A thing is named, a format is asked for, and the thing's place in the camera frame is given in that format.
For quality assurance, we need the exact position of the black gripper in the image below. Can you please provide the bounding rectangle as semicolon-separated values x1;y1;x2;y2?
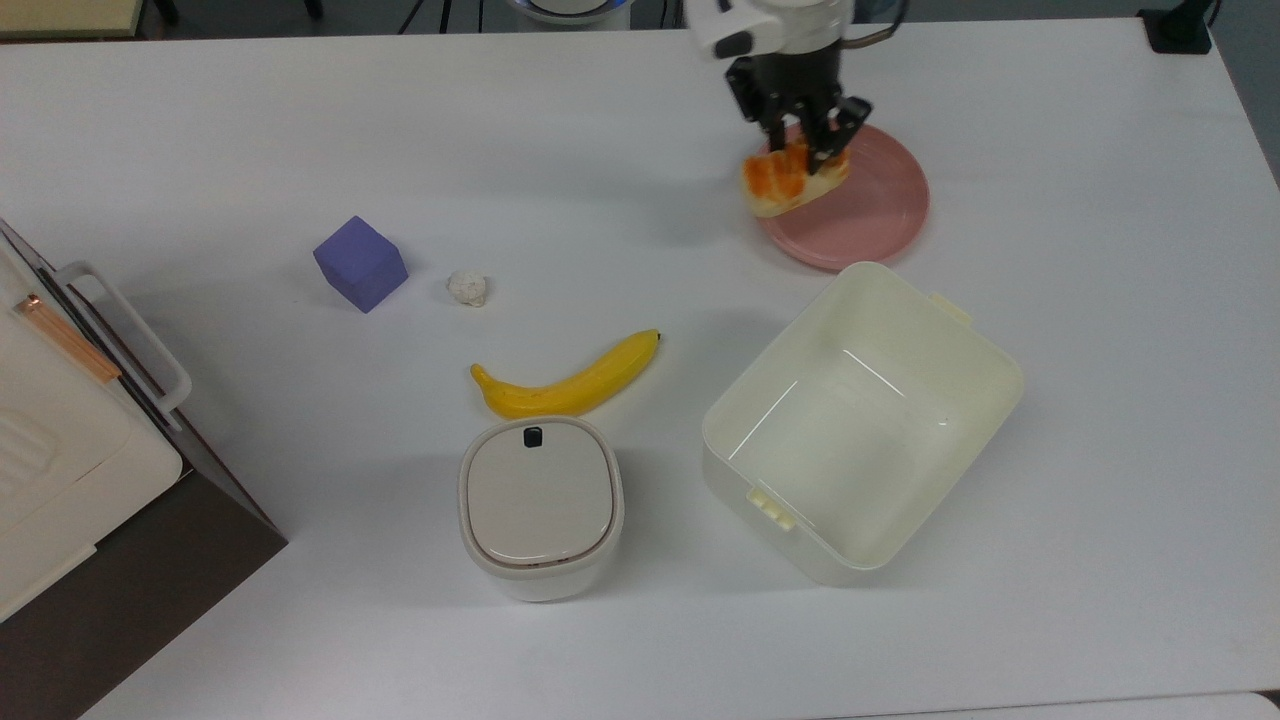
725;48;873;176

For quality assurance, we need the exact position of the orange glazed bread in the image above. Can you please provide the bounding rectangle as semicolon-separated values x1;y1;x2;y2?
741;138;852;219

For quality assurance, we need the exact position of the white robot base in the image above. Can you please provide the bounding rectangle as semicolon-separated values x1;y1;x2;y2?
505;0;637;27

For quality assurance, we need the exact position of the pink plate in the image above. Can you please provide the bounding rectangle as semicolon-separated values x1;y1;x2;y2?
755;124;931;272

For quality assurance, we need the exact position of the cream plastic bin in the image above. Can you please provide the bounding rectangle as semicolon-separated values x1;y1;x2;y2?
700;261;1026;588

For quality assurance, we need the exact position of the yellow banana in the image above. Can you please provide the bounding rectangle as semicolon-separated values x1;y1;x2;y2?
470;329;663;420

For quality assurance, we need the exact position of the black table clamp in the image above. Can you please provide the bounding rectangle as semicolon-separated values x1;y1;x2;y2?
1138;0;1223;55

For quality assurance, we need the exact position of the beige lidded trash can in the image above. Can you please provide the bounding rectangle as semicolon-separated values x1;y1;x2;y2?
458;415;626;603

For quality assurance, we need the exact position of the purple cube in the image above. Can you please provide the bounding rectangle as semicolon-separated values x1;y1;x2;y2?
313;215;409;314

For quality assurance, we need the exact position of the yellow wooden table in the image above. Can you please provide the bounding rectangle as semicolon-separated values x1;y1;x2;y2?
0;0;149;41

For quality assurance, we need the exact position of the cream cabinet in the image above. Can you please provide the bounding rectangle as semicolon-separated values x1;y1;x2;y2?
0;245;185;623

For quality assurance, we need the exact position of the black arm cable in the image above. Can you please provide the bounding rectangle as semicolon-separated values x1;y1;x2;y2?
838;0;909;51

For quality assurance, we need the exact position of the white drawer handle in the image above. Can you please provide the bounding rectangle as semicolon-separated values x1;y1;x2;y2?
54;261;193;433

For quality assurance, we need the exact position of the copper cabinet handle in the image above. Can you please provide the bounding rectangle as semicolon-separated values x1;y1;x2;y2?
14;293;122;385

